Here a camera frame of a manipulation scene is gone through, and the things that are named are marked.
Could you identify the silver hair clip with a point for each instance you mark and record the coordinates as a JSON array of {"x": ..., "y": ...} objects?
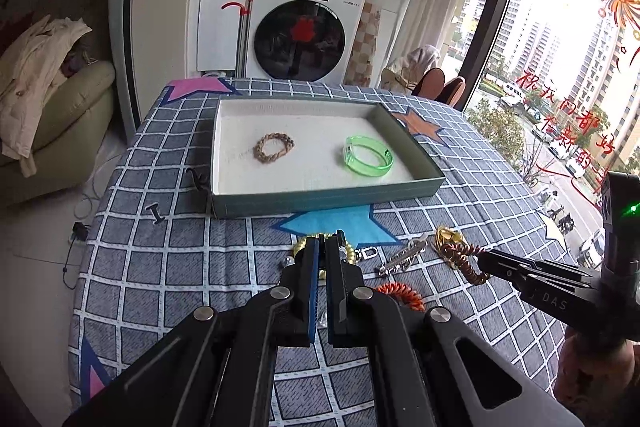
[{"x": 402, "y": 258}]

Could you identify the green tray with white lining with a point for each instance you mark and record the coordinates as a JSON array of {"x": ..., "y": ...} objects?
[{"x": 300, "y": 157}]

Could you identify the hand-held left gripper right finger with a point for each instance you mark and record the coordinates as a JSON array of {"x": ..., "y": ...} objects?
[{"x": 336, "y": 292}]

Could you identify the black power adapter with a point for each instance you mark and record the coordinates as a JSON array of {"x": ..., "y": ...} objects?
[{"x": 80, "y": 232}]

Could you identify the red writing window sticker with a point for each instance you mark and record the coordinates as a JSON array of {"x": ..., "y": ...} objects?
[{"x": 555, "y": 107}]

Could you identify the green transparent bangle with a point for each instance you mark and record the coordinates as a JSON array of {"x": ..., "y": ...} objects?
[{"x": 385, "y": 164}]

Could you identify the blue checked star blanket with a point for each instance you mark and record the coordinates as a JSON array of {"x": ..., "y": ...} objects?
[{"x": 150, "y": 282}]

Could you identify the beige hair clip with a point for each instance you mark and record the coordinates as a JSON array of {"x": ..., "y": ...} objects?
[{"x": 446, "y": 237}]

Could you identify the beige checkered cloth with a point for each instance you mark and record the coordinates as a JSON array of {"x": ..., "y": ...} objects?
[{"x": 364, "y": 47}]

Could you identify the black claw hair clip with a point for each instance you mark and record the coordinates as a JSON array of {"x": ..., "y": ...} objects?
[{"x": 199, "y": 181}]

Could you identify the white cloth on chair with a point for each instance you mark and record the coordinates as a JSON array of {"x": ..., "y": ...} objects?
[{"x": 424, "y": 57}]

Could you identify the cream bag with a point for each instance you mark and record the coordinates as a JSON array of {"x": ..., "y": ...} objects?
[{"x": 396, "y": 77}]

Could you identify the brown chair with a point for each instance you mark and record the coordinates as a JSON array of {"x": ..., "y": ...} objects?
[
  {"x": 430, "y": 83},
  {"x": 454, "y": 92}
]

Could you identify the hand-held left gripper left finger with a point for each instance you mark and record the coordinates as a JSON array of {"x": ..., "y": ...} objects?
[{"x": 314, "y": 302}]

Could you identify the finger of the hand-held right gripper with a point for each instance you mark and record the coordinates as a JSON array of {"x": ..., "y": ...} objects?
[
  {"x": 525, "y": 261},
  {"x": 545, "y": 277}
]

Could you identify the cream sofa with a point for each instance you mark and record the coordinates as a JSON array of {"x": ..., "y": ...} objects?
[{"x": 75, "y": 117}]

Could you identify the person's right forearm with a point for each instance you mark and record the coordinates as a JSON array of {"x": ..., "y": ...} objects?
[{"x": 600, "y": 387}]

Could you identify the small black pin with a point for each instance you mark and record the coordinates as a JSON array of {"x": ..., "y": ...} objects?
[{"x": 155, "y": 213}]

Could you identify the purple cloth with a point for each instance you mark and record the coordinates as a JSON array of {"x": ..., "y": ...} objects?
[{"x": 74, "y": 63}]

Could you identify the beige jacket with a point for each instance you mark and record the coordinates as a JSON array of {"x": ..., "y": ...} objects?
[{"x": 30, "y": 72}]

